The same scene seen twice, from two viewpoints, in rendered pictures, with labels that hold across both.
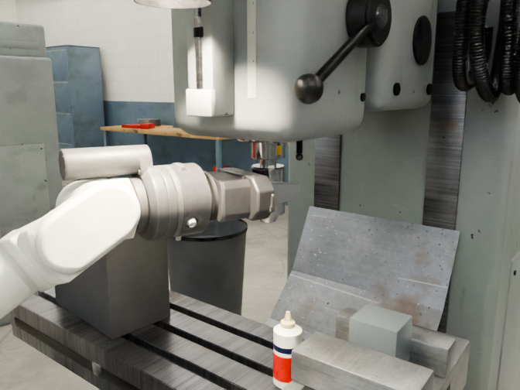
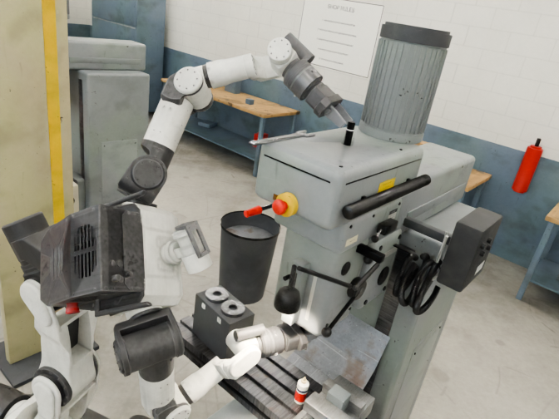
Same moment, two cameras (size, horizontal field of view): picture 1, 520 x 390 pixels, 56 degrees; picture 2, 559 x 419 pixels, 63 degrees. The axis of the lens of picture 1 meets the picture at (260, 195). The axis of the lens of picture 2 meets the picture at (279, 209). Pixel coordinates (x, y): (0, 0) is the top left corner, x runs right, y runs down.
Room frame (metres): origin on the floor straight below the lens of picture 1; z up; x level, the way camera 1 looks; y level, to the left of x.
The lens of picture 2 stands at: (-0.58, 0.17, 2.21)
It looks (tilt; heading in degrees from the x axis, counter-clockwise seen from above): 24 degrees down; 359
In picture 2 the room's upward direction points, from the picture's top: 10 degrees clockwise
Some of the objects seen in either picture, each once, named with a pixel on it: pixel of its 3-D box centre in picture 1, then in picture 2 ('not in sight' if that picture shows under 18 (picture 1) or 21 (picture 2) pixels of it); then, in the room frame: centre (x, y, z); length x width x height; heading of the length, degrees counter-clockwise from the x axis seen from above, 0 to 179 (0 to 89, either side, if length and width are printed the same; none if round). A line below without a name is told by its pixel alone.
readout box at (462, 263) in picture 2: not in sight; (471, 248); (0.68, -0.46, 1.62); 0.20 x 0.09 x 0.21; 142
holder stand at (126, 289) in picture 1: (107, 259); (222, 321); (0.86, 0.28, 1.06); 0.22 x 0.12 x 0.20; 46
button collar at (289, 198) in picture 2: not in sight; (286, 204); (0.47, 0.13, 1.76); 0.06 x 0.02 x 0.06; 52
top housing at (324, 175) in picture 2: not in sight; (343, 170); (0.66, -0.02, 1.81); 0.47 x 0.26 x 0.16; 142
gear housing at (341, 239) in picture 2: not in sight; (339, 209); (0.68, -0.04, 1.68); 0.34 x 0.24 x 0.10; 142
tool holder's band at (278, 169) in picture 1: (268, 169); not in sight; (0.65, -0.01, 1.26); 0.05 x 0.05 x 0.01
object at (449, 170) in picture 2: not in sight; (405, 186); (1.04, -0.32, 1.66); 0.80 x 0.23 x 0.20; 142
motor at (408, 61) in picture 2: not in sight; (403, 83); (0.85, -0.16, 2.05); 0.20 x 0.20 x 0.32
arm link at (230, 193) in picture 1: (208, 198); (282, 338); (0.60, 0.07, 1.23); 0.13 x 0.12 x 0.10; 33
